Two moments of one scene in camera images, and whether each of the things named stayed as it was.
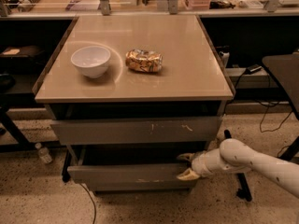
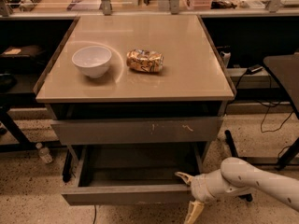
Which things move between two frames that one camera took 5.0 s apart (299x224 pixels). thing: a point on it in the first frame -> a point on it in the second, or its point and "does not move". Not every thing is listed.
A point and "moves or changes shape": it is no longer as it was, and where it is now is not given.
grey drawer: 130,164 moves or changes shape
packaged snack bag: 144,60 does not move
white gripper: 199,165 -> 199,188
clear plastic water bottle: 43,153 does not move
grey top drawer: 136,130 does not move
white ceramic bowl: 92,60 does not move
